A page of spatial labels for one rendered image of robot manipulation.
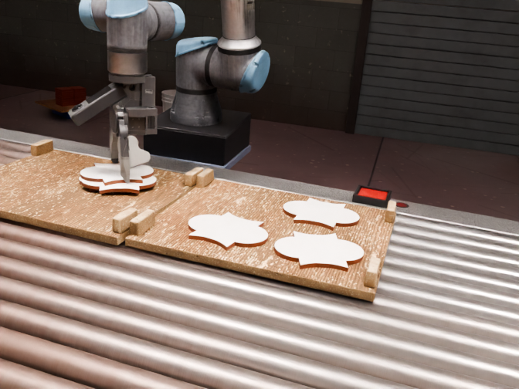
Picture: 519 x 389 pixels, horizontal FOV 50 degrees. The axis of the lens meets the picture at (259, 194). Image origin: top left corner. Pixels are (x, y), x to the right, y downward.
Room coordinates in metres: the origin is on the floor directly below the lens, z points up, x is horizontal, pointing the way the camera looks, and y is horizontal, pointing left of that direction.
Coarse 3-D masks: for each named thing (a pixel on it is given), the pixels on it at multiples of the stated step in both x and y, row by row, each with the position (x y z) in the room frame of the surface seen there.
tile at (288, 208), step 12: (288, 204) 1.02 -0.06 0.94; (300, 204) 1.03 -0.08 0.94; (312, 204) 1.03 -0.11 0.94; (324, 204) 1.04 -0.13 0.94; (336, 204) 1.05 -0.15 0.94; (300, 216) 0.97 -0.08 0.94; (312, 216) 0.97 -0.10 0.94; (324, 216) 0.98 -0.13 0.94; (336, 216) 0.98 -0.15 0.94; (348, 216) 0.98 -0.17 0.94
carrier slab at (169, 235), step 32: (192, 192) 1.07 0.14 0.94; (224, 192) 1.08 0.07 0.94; (256, 192) 1.10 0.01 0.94; (288, 192) 1.11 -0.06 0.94; (160, 224) 0.90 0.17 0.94; (288, 224) 0.94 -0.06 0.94; (384, 224) 0.98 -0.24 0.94; (192, 256) 0.80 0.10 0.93; (224, 256) 0.79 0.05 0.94; (256, 256) 0.80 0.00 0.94; (384, 256) 0.84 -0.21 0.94; (320, 288) 0.74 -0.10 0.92; (352, 288) 0.73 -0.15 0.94
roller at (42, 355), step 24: (0, 336) 0.57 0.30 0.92; (24, 336) 0.57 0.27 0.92; (24, 360) 0.54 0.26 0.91; (48, 360) 0.54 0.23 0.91; (72, 360) 0.54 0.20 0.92; (96, 360) 0.54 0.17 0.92; (96, 384) 0.51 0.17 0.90; (120, 384) 0.51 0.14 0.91; (144, 384) 0.51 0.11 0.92; (168, 384) 0.51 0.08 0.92; (192, 384) 0.51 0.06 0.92
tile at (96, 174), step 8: (88, 168) 1.09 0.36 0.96; (96, 168) 1.10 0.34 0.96; (104, 168) 1.10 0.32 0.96; (112, 168) 1.10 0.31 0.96; (136, 168) 1.12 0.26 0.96; (144, 168) 1.12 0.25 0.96; (152, 168) 1.12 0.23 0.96; (80, 176) 1.06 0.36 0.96; (88, 176) 1.04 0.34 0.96; (96, 176) 1.05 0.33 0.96; (104, 176) 1.05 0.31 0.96; (112, 176) 1.06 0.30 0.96; (120, 176) 1.06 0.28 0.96; (136, 176) 1.07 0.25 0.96; (144, 176) 1.08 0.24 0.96; (104, 184) 1.02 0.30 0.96
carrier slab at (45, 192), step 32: (32, 160) 1.19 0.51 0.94; (64, 160) 1.21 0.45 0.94; (96, 160) 1.23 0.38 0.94; (0, 192) 0.98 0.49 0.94; (32, 192) 1.00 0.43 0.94; (64, 192) 1.01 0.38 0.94; (96, 192) 1.02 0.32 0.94; (160, 192) 1.05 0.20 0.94; (32, 224) 0.88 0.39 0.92; (64, 224) 0.87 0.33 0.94; (96, 224) 0.88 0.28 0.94
